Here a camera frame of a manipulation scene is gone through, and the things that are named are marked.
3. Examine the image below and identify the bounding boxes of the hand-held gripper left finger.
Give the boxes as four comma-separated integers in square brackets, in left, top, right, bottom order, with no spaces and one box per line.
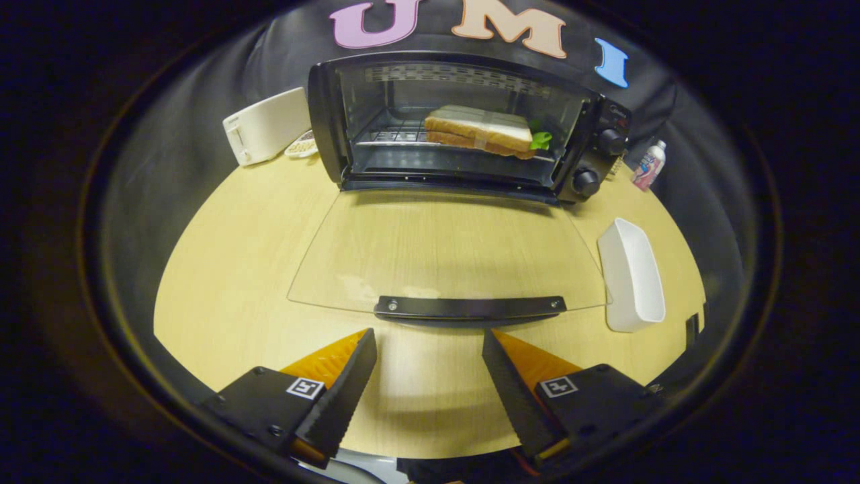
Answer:
[204,327,378,470]

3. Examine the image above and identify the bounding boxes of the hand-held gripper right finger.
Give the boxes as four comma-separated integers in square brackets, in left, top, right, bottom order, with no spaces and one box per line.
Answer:
[482,329,663,465]

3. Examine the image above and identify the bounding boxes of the black toaster oven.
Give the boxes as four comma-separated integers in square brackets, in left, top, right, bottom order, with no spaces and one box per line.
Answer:
[288,51,633,329]

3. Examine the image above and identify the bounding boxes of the white bread lettuce sandwich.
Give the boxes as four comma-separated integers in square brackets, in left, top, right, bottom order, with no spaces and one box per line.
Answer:
[424,104,554,161]

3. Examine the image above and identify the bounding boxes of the white pop-up toaster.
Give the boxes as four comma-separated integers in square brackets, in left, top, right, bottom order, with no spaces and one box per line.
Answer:
[222,87,314,167]

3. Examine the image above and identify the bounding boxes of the white rectangular dish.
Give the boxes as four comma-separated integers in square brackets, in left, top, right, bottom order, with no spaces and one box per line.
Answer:
[597,217,667,334]

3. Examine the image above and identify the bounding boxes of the small patterned saucer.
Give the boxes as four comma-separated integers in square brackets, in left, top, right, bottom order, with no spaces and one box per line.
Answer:
[284,130,319,160]

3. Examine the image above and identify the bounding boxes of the white pink-label bottle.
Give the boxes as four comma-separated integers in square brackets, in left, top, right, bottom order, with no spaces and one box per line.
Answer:
[632,139,668,193]

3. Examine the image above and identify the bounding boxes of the black backdrop cloth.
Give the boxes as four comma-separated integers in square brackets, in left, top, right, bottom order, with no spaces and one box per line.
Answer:
[101,0,760,377]

